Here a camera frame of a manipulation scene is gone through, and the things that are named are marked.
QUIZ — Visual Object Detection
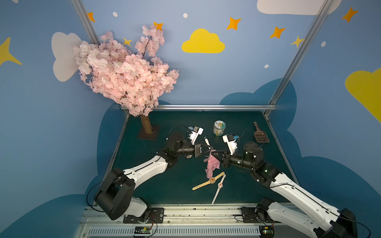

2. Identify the brown tree base plate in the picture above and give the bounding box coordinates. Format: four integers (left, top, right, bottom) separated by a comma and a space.
138, 125, 160, 140

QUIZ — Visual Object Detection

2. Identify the circuit board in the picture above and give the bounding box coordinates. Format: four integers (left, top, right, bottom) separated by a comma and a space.
259, 226, 275, 238
133, 227, 152, 237

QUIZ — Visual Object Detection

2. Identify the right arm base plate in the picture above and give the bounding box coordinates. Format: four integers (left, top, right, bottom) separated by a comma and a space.
240, 206, 275, 224

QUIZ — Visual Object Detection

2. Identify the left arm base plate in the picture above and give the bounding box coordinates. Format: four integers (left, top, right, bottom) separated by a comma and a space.
123, 207, 165, 224

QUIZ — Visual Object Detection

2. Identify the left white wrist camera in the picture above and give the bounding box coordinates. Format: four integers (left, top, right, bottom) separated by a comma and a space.
188, 126, 203, 145

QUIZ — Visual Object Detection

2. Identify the back aluminium frame bar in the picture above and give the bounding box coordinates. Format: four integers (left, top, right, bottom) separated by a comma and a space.
120, 104, 277, 112

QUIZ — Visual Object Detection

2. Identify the aluminium frame post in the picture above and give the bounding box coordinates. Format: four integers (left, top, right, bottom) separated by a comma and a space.
264, 0, 334, 118
71, 0, 100, 44

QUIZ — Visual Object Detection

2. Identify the brown litter scoop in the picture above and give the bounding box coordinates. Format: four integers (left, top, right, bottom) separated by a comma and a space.
254, 122, 270, 143

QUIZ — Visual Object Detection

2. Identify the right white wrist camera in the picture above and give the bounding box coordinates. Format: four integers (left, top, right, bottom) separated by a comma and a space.
223, 134, 239, 155

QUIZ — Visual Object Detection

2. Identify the gold strap watch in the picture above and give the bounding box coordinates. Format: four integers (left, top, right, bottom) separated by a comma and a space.
192, 172, 225, 190

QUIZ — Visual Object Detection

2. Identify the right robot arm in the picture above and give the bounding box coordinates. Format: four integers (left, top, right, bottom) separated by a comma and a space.
211, 142, 358, 238

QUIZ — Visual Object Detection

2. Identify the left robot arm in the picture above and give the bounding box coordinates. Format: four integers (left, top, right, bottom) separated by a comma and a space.
93, 132, 213, 223

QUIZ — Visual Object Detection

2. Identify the white strap watch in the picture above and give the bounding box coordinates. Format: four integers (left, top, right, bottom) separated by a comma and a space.
204, 137, 210, 147
211, 174, 226, 205

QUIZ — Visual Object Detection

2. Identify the right aluminium frame post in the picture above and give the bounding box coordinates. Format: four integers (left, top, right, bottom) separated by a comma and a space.
264, 0, 334, 118

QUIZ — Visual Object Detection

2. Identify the pink cloth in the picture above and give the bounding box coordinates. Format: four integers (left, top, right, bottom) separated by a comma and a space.
203, 150, 220, 179

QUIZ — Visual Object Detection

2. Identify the pink blossom tree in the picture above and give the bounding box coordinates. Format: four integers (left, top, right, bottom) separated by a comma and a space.
73, 23, 179, 134

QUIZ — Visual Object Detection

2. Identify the aluminium front rail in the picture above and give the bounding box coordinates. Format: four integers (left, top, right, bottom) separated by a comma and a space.
74, 203, 304, 238

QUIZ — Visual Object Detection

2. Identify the jar with sunflower lid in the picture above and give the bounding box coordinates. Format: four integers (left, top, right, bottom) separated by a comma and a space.
213, 120, 226, 136

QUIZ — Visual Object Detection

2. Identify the left aluminium frame post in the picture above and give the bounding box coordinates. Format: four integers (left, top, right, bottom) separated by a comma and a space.
71, 0, 100, 44

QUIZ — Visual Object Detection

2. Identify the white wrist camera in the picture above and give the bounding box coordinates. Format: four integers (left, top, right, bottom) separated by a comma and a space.
223, 134, 239, 155
188, 126, 203, 145

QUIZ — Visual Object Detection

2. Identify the right circuit board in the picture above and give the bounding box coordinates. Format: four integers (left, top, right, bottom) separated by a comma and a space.
259, 226, 275, 238

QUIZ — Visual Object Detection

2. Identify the left circuit board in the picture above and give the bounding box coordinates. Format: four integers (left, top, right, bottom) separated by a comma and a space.
133, 227, 152, 237

